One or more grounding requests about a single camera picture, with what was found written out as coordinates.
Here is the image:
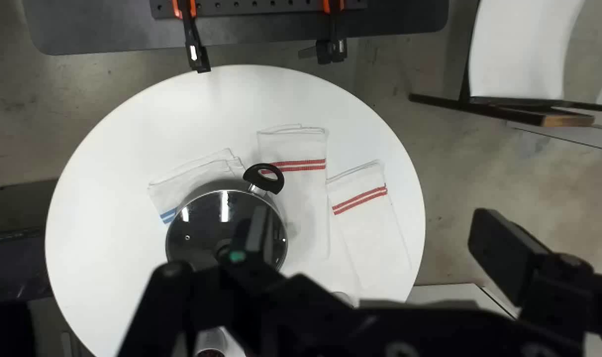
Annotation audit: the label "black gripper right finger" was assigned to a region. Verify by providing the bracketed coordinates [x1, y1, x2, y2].
[468, 206, 602, 357]

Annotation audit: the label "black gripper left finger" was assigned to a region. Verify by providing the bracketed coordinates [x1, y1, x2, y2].
[115, 204, 357, 357]

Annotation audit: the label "white towel blue stripes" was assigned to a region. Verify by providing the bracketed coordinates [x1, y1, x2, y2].
[147, 147, 250, 226]

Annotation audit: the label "white towel red stripes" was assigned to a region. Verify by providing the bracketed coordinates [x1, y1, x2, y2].
[256, 123, 333, 262]
[325, 159, 416, 294]

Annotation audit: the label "orange and black clamp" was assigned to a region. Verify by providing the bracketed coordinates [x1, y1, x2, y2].
[168, 0, 214, 75]
[315, 0, 351, 67]

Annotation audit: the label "black mounting stand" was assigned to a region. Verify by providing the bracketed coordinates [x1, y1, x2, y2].
[20, 0, 450, 58]

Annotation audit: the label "black pot with loop handles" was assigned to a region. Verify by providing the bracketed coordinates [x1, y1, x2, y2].
[161, 161, 291, 274]

